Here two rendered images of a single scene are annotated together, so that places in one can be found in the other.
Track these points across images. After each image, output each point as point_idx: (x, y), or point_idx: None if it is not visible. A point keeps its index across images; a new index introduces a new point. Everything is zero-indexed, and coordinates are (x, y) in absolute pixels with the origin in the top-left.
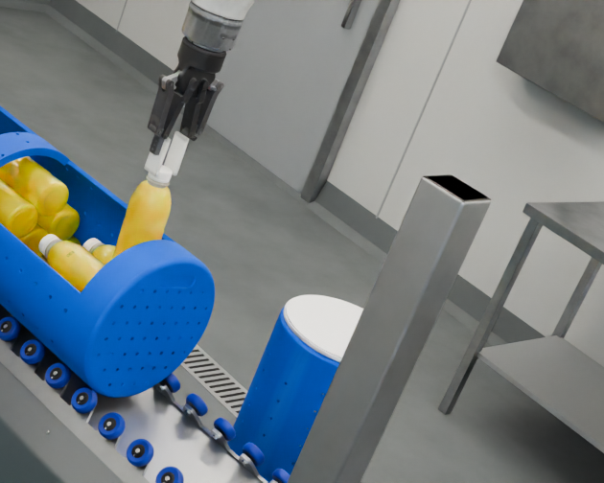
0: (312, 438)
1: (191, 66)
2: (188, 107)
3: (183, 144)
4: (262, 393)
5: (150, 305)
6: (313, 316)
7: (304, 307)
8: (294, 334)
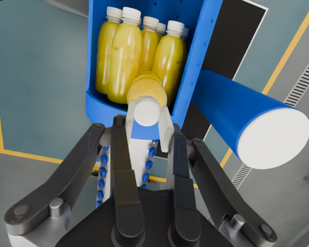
0: None
1: None
2: (170, 170)
3: (161, 144)
4: (228, 109)
5: None
6: (270, 126)
7: (278, 118)
8: (244, 128)
